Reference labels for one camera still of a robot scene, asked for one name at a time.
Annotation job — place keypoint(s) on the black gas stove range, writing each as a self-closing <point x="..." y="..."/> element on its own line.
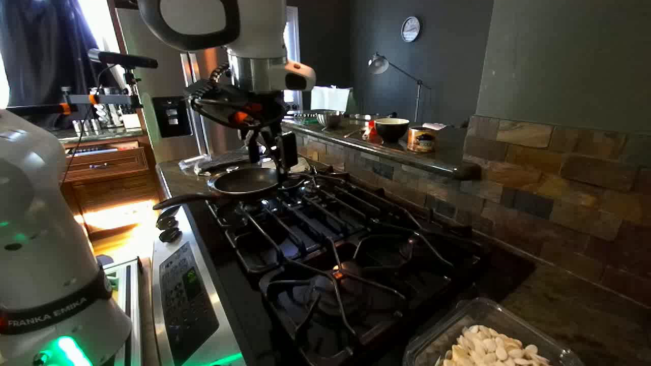
<point x="338" y="264"/>

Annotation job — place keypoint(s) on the black ceramic bowl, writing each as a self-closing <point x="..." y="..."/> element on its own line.
<point x="392" y="129"/>

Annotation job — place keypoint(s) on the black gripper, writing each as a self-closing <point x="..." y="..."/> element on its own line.
<point x="265" y="112"/>

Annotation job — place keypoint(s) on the stainless steel mixing bowl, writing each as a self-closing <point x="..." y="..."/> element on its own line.
<point x="333" y="120"/>

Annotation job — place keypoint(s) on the black stove knob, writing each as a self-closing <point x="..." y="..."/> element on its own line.
<point x="168" y="215"/>
<point x="172" y="234"/>

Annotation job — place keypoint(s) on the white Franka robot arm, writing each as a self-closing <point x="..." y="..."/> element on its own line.
<point x="42" y="224"/>

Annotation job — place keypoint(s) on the red plastic cup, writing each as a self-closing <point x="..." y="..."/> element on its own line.
<point x="369" y="129"/>

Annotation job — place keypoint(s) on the round silver lid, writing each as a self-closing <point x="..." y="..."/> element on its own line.
<point x="195" y="166"/>

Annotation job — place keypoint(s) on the camera mount with orange clamp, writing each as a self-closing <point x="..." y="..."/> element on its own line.
<point x="95" y="99"/>

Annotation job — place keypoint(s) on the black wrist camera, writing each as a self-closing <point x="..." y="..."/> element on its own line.
<point x="216" y="105"/>

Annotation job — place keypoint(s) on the round wall clock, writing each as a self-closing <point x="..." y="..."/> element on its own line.
<point x="410" y="29"/>

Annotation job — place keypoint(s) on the wooden drawer cabinet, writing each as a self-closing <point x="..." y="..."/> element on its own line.
<point x="105" y="163"/>

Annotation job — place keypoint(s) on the shiny metal mug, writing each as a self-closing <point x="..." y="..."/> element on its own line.
<point x="421" y="138"/>

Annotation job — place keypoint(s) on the black wall switch plate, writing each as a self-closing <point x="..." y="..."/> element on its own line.
<point x="172" y="116"/>

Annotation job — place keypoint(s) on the silver desk lamp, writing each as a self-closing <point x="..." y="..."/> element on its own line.
<point x="377" y="64"/>

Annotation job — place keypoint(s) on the clear plastic container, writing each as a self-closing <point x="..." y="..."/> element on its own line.
<point x="428" y="338"/>

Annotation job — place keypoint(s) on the white rectangular board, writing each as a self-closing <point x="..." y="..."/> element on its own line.
<point x="330" y="98"/>

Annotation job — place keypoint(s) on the black frying pan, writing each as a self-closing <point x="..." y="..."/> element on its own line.
<point x="240" y="179"/>

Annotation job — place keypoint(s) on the stainless steel refrigerator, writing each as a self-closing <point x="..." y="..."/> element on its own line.
<point x="207" y="101"/>

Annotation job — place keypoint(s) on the pile of white seeds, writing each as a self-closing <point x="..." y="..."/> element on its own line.
<point x="491" y="346"/>

